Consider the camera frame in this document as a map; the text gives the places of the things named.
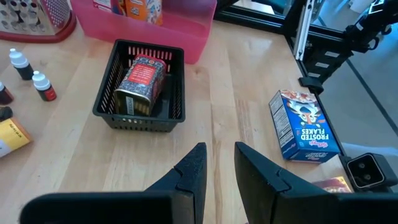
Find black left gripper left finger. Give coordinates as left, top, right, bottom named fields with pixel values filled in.
left=145, top=142, right=208, bottom=224

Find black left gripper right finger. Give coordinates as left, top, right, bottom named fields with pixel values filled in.
left=233, top=141, right=340, bottom=224

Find blue Frosted Flakes cereal box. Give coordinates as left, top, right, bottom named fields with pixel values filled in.
left=268, top=89, right=341, bottom=164

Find black plastic basket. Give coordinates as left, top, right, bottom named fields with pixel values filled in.
left=92, top=39, right=187, bottom=133

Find yellow Corn Pops cereal box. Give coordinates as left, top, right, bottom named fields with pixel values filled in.
left=312, top=175, right=354, bottom=194

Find red snack packet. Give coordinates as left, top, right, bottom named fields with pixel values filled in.
left=113, top=54, right=167, bottom=117

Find small red-labelled dropper bottle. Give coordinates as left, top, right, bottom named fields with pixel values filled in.
left=31, top=70, right=58, bottom=102

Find orange cereal box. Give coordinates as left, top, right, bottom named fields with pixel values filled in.
left=124, top=0, right=164, bottom=26

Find yellow squeeze bottle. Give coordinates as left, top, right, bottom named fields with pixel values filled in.
left=0, top=117, right=33, bottom=159

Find red Froot Loops cereal box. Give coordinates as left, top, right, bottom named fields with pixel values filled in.
left=92, top=0, right=126, bottom=16

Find pink translucent plastic bin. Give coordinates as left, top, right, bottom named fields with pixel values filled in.
left=70, top=0, right=218, bottom=65

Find small black dropper bottle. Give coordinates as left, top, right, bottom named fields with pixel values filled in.
left=8, top=48, right=34, bottom=81

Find black table-level camera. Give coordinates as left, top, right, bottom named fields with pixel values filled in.
left=345, top=152, right=398, bottom=192

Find metal box grater red handle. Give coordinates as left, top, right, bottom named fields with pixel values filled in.
left=0, top=0, right=78, bottom=44

